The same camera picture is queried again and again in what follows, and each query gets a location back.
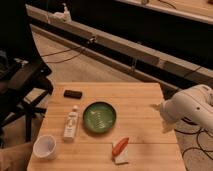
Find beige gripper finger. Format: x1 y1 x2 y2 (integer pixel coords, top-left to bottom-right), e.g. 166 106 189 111
162 121 174 133
150 104 161 111

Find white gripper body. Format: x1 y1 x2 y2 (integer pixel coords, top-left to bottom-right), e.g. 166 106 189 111
159 100 176 124

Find green ceramic bowl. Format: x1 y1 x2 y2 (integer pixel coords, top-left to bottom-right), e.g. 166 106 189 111
83 102 117 134

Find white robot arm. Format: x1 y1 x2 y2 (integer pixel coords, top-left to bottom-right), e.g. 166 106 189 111
151 84 213 133

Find orange carrot toy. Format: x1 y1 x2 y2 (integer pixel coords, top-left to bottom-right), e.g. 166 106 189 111
112 138 129 157

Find small black rectangular box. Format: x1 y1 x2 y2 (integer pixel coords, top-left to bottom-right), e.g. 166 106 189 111
63 90 82 99

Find white plastic bottle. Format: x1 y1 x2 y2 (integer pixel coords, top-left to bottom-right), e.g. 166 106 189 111
63 105 78 141

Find white plastic cup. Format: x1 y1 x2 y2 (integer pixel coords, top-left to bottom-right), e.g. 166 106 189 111
33 135 56 160

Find white object on ledge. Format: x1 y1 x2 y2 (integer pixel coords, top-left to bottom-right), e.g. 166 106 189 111
47 3 72 22

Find black office chair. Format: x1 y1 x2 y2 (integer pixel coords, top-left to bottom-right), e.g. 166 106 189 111
0 0 53 142

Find black cables beside table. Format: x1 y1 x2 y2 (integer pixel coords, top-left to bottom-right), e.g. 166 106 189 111
174 118 213 168

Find black floor cable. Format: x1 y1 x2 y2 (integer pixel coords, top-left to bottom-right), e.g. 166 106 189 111
39 36 98 65

